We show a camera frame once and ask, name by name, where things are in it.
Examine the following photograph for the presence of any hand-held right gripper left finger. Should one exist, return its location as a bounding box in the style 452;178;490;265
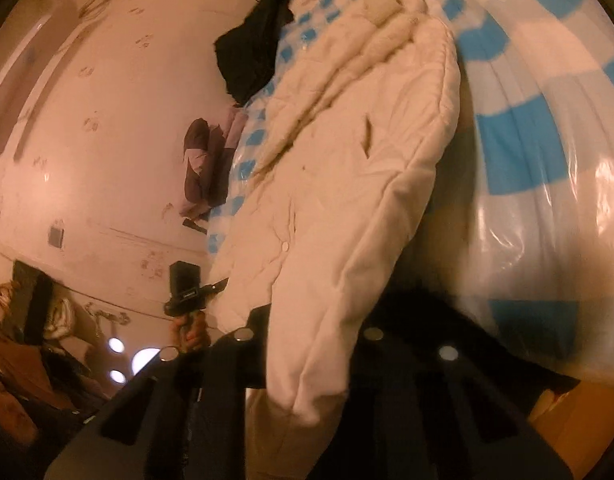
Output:
44;304;274;480

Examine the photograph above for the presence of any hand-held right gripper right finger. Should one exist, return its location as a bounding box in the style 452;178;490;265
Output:
307;292;580;480

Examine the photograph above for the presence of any white padded coat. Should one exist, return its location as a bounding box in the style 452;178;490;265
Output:
206;0;462;480

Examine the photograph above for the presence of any pile of clothes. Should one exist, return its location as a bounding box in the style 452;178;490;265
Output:
0;280;110;466

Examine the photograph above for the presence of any person's left hand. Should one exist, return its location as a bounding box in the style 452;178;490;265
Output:
169;309;212;357

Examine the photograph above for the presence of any purple and brown folded blanket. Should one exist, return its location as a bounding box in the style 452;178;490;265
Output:
181;109;249;217

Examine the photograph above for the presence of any black flat panel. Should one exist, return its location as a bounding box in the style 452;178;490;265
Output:
11;259;56;343

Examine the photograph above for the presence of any black jacket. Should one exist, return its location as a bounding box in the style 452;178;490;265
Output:
214;0;301;107

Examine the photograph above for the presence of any blue checkered plastic-covered bedding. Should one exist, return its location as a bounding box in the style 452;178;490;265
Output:
204;0;614;392

